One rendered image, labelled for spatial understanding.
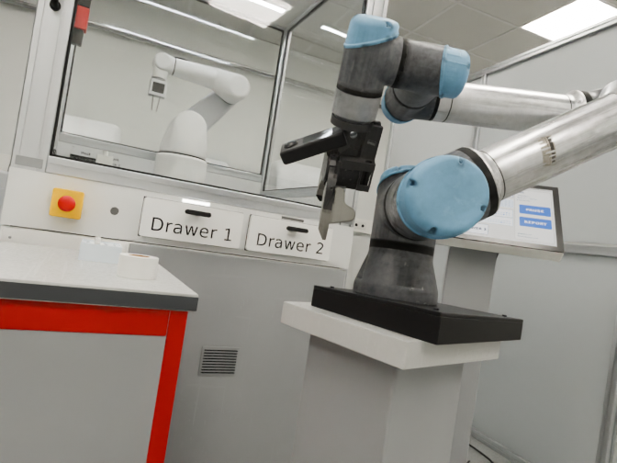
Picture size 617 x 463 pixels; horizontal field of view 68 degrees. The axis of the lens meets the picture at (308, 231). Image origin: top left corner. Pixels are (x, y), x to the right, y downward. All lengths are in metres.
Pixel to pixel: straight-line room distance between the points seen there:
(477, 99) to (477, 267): 0.91
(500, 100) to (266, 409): 1.15
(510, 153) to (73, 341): 0.71
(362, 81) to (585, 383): 1.81
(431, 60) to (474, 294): 1.10
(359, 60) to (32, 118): 0.91
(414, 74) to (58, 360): 0.69
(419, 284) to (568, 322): 1.59
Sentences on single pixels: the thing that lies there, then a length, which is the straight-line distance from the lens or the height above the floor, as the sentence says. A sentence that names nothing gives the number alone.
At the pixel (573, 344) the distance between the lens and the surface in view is 2.32.
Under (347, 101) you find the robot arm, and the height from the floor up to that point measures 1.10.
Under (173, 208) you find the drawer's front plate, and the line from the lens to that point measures 1.36.
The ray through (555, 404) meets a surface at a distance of 2.40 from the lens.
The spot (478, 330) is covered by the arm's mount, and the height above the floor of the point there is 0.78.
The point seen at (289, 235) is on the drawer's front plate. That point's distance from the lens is 1.47.
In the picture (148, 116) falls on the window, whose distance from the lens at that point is 1.41.
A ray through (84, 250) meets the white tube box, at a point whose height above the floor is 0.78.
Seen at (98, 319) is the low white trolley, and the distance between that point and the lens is 0.79.
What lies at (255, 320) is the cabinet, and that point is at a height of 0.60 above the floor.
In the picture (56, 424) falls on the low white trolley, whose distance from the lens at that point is 0.84.
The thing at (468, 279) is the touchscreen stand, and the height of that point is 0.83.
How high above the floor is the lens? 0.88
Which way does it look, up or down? 1 degrees up
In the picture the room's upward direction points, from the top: 9 degrees clockwise
